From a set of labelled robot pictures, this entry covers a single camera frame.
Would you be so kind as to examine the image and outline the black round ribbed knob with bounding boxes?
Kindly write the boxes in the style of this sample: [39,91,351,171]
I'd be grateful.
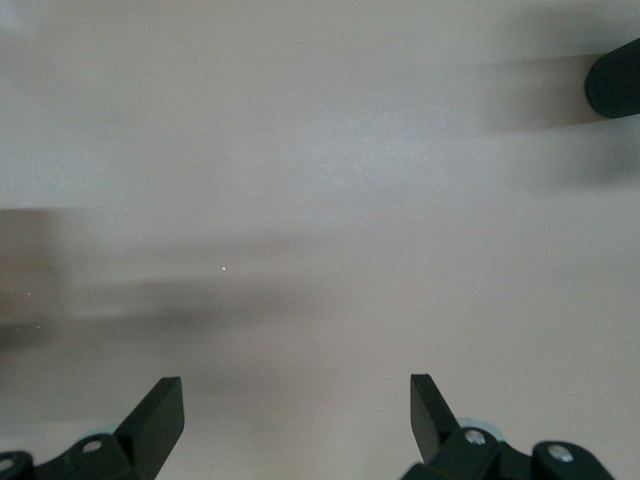
[585,39,640,120]

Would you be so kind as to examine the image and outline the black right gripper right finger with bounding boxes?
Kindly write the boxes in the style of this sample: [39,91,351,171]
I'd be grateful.
[399,373,614,480]

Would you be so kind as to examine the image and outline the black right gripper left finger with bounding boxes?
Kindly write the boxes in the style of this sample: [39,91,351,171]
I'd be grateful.
[0,376,187,480]

